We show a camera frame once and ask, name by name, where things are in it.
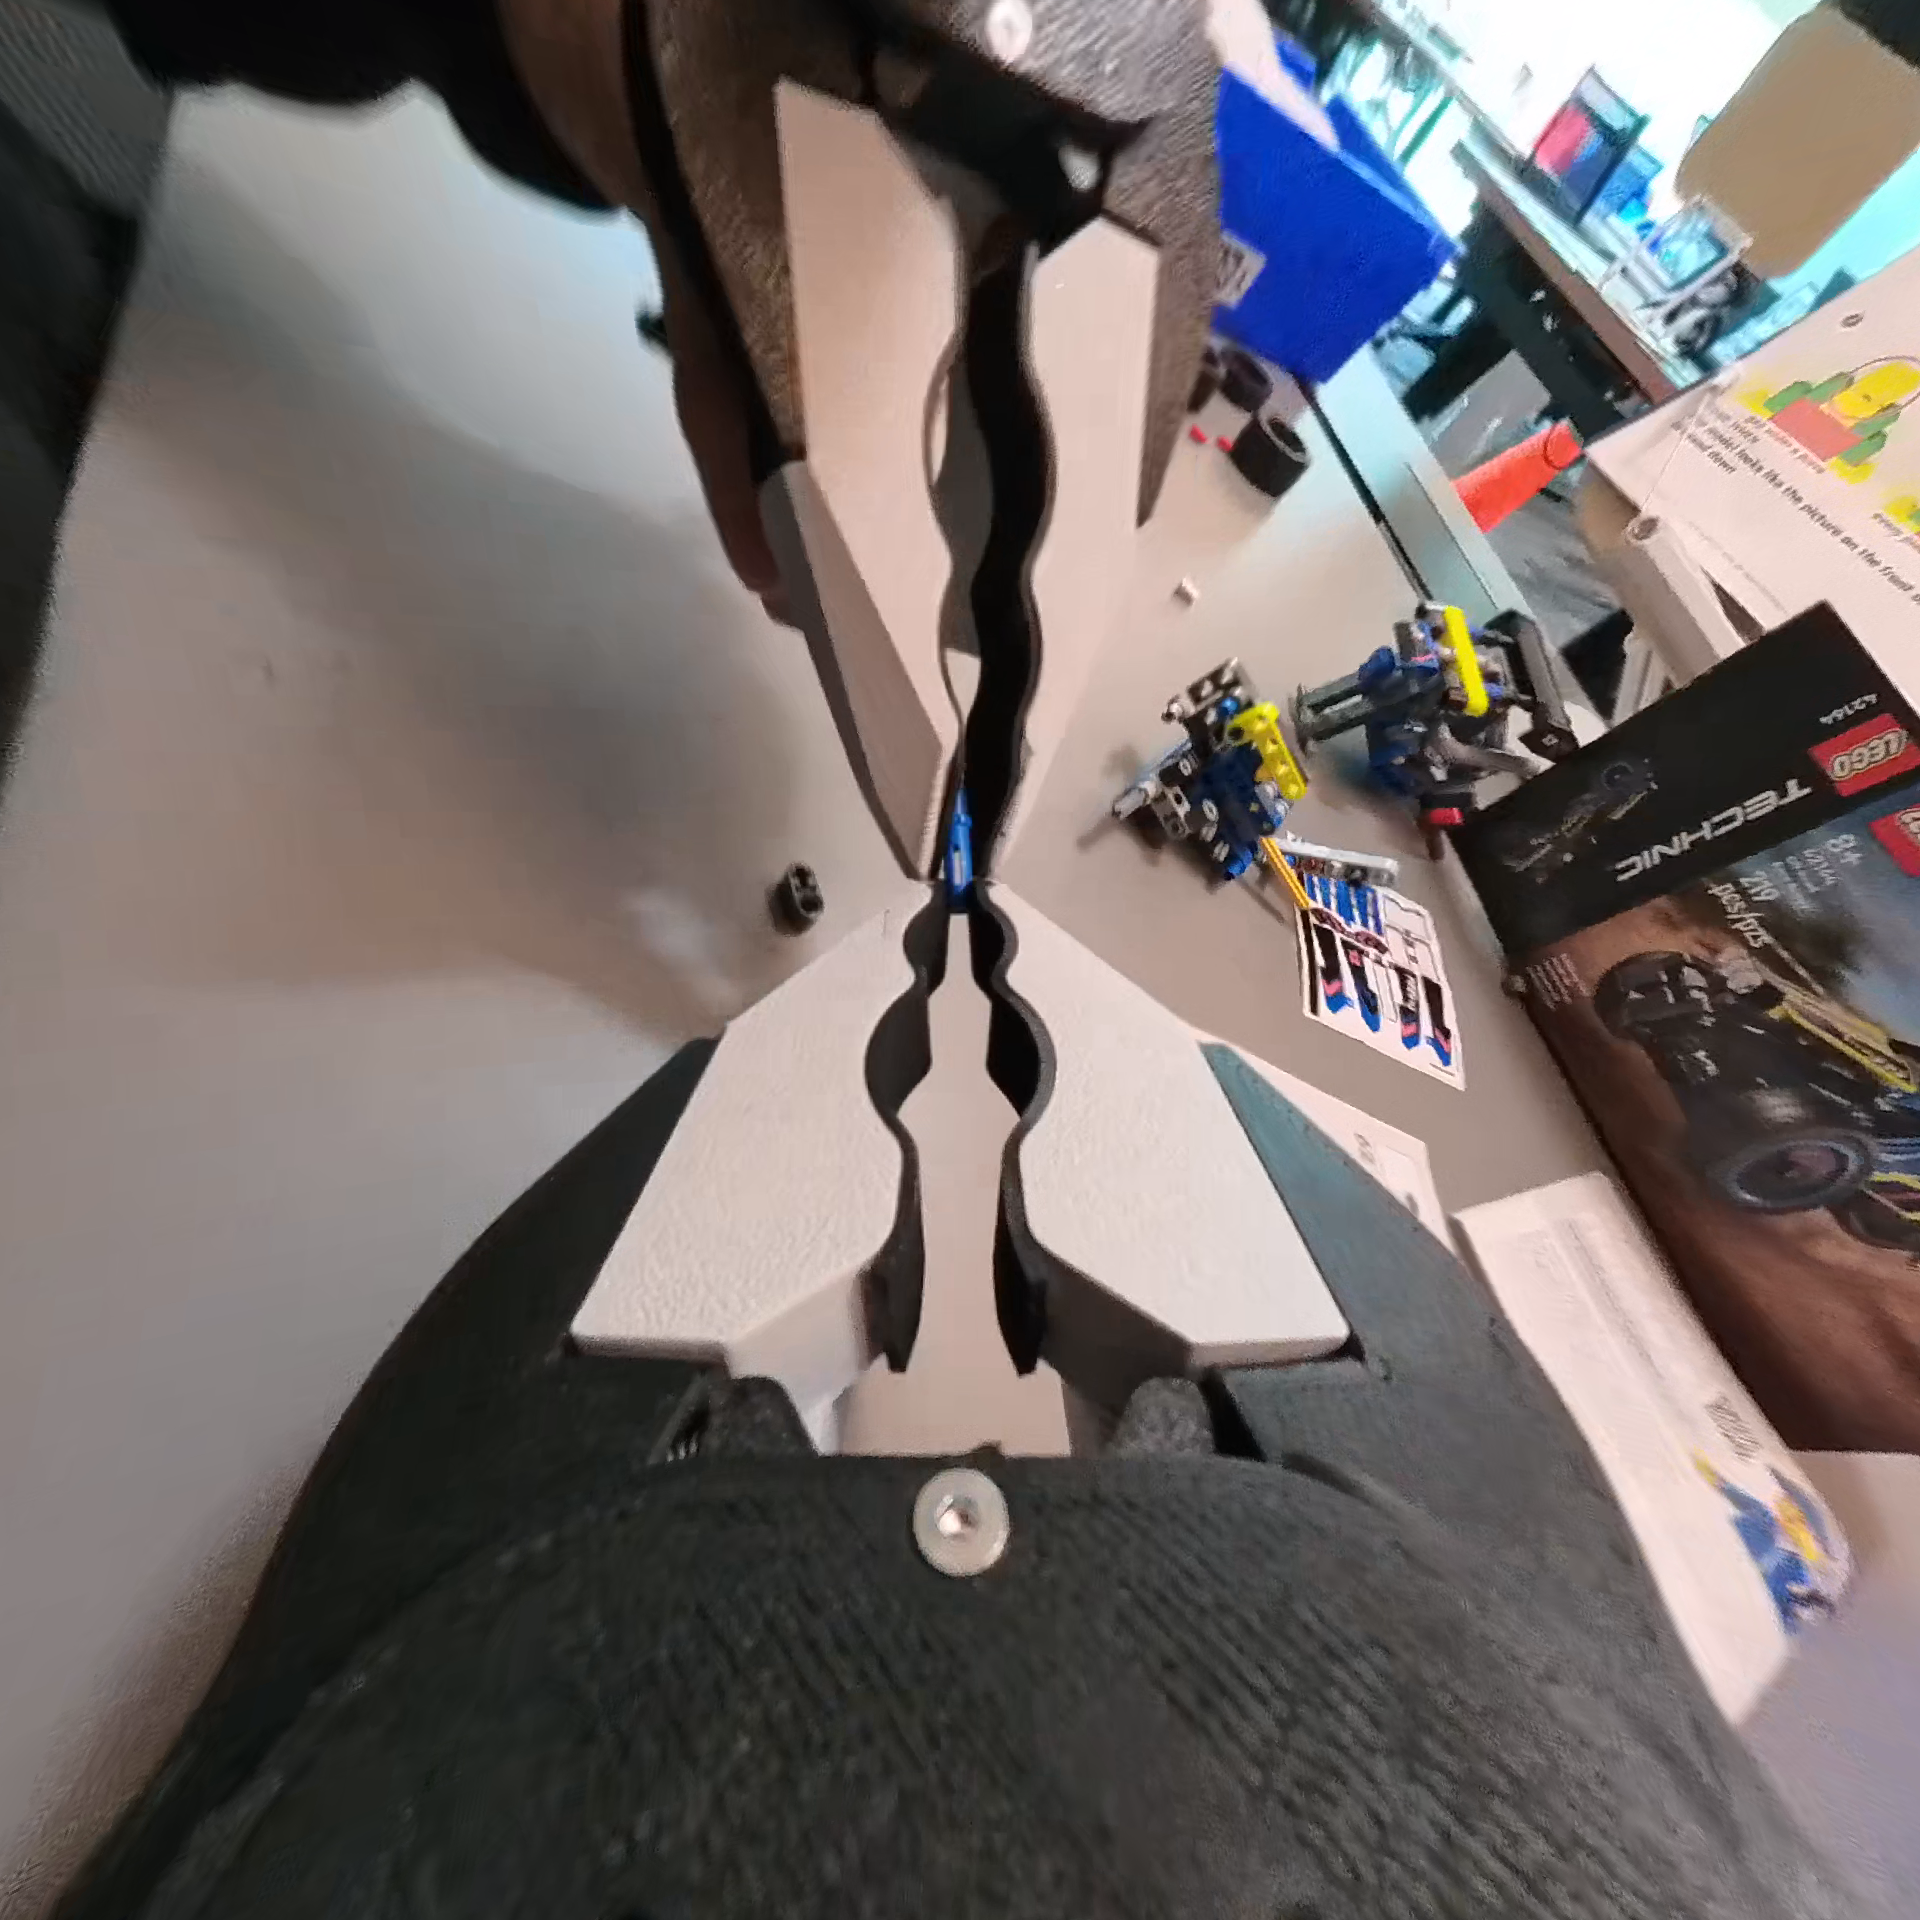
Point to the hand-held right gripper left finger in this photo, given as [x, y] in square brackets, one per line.
[751, 1185]

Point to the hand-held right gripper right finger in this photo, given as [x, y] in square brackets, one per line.
[1154, 1200]

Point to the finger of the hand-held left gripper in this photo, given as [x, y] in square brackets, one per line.
[1103, 390]
[855, 374]

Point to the small blue lego pin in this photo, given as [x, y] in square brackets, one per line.
[961, 840]

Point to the small black lego connector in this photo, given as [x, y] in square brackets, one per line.
[795, 897]

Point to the lego sticker sheet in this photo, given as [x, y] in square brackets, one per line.
[1389, 982]

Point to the grey lego beam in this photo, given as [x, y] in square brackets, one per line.
[1342, 860]

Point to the blue lego assembly yellow axle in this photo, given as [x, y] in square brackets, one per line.
[1218, 780]

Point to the blue grey lego engine assembly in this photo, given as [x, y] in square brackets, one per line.
[1425, 704]

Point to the dark lego set box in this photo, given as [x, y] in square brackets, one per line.
[1724, 930]

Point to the person's left hand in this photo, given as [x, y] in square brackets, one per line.
[729, 494]

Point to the blue plastic bin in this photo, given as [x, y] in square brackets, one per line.
[1320, 224]

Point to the black background desk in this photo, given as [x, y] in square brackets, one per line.
[1515, 314]

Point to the orange traffic cone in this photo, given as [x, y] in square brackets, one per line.
[1522, 472]

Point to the white printed leaflet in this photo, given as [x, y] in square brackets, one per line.
[1635, 1381]

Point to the computer monitor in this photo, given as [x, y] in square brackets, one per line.
[1582, 143]

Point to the white printed instruction sheet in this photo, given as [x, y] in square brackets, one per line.
[1800, 518]

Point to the tan cardboard panel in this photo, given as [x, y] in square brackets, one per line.
[1800, 134]

